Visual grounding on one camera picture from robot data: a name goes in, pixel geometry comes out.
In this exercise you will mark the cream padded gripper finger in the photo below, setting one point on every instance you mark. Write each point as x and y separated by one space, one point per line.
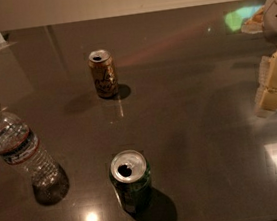
266 95

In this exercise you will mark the orange soda can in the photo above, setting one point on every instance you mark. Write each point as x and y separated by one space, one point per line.
103 73

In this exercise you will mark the clear plastic water bottle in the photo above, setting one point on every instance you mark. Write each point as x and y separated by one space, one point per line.
21 148

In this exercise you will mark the green soda can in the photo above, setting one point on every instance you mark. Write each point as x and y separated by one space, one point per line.
130 176

